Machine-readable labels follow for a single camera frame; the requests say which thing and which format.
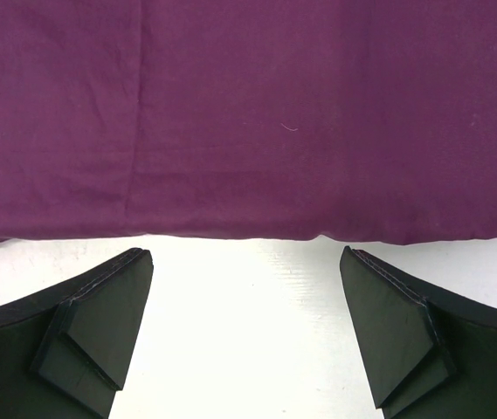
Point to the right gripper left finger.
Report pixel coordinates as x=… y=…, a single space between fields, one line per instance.
x=65 y=351

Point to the purple cloth wrap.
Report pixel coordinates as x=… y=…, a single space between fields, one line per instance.
x=363 y=121

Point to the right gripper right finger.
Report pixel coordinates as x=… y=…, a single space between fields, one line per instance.
x=427 y=352

